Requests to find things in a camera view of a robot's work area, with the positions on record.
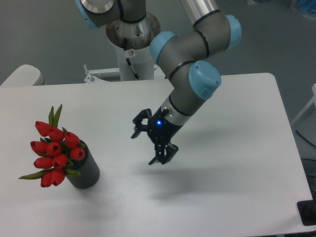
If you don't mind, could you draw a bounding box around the dark grey ribbed vase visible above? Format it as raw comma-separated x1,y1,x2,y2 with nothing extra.
66,140,100,189

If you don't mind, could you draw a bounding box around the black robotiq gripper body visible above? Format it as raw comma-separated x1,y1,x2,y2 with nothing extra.
147,109,182,149

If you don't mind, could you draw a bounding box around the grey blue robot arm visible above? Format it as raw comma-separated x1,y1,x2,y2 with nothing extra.
76,0,242,164

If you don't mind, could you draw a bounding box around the red tulip bouquet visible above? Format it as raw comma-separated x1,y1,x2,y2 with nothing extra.
19,105,87,188

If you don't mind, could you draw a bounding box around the black box at table edge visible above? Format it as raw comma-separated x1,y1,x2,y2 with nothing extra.
297,200,316,226

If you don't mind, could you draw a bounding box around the white metal base frame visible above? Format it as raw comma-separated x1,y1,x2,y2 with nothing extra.
83,63,171,84

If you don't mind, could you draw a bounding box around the black floor cable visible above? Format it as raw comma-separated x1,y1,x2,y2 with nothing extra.
295,129,316,146

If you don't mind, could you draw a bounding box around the blue clear plastic bag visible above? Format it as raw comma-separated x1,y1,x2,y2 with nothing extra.
290,0,316,19

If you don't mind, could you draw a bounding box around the white chair corner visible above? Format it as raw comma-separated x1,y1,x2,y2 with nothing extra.
0,64,47,88

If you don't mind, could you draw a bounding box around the white frame at right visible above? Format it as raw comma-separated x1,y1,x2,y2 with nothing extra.
290,84,316,129

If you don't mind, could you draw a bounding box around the black pedestal cable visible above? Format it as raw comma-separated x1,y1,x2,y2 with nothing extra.
122,38,141,81

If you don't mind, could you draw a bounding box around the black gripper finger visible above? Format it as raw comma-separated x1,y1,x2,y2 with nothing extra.
149,143,179,165
131,109,152,139

